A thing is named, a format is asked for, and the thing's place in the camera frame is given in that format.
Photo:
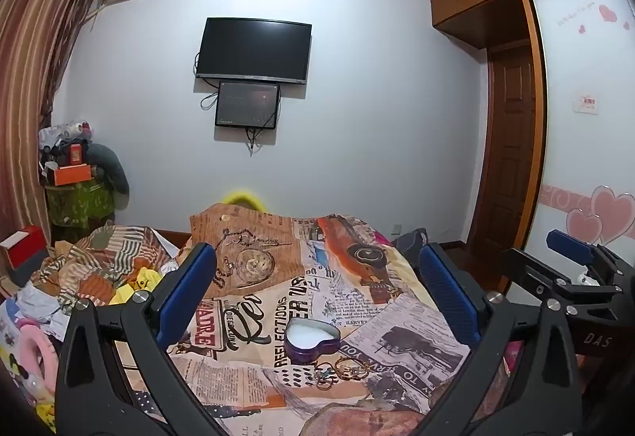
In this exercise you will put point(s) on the newspaper printed blanket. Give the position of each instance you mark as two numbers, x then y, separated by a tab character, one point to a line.
278	307

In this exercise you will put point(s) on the yellow round object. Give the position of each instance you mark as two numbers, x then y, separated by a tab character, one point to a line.
243	198

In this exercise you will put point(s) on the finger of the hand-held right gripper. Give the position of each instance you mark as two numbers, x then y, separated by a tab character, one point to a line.
536	274
570	247

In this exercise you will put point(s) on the black wall television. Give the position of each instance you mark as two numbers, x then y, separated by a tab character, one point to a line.
253	49

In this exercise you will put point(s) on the white heart-print wardrobe door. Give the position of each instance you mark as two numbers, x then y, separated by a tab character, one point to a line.
585	158

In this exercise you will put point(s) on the small black monitor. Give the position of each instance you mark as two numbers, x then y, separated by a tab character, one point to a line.
247	102

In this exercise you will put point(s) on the purple heart-shaped tin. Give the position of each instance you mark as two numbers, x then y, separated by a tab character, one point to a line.
297	356

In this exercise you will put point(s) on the pile of white clutter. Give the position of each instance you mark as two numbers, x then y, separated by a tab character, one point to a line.
64	133

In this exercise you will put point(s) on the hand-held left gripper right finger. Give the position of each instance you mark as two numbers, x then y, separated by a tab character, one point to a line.
449	292

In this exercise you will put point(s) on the white red label sticker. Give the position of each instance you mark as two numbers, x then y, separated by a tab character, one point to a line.
586	104

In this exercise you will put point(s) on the yellow cloth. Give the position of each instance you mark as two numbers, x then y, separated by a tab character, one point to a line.
139	284

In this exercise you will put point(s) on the striped brown curtain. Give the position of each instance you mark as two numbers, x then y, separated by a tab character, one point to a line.
34	68

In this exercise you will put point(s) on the dark bag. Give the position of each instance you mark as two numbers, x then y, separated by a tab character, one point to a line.
411	238

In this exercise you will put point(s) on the cartoon printed cloth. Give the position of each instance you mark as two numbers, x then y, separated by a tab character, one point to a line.
10	317

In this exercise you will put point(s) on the brown wooden door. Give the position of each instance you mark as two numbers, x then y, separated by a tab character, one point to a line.
511	143

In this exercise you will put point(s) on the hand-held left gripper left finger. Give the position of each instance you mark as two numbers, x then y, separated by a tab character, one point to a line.
186	287

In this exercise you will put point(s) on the striped patchwork cloth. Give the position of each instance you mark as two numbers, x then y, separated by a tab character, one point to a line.
94	257

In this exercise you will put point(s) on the small orange red box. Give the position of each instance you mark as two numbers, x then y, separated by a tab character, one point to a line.
75	154

